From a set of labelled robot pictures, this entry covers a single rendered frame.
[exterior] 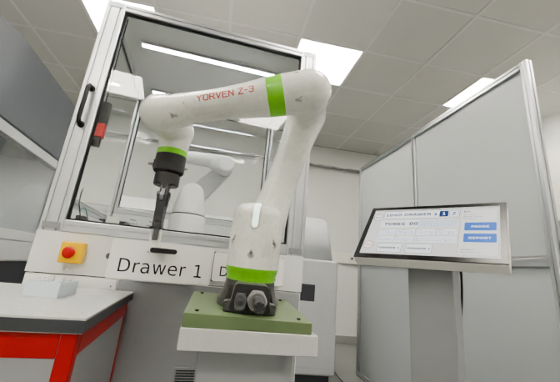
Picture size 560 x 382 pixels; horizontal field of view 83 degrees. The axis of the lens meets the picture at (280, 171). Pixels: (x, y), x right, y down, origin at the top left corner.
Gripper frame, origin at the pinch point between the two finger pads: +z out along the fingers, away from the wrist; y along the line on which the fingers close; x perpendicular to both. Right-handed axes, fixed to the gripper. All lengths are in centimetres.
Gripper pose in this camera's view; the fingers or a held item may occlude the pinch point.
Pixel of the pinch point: (154, 240)
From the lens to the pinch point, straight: 101.8
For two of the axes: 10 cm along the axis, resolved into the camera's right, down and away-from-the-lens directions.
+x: 9.6, 1.6, 2.3
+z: -0.9, 9.5, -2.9
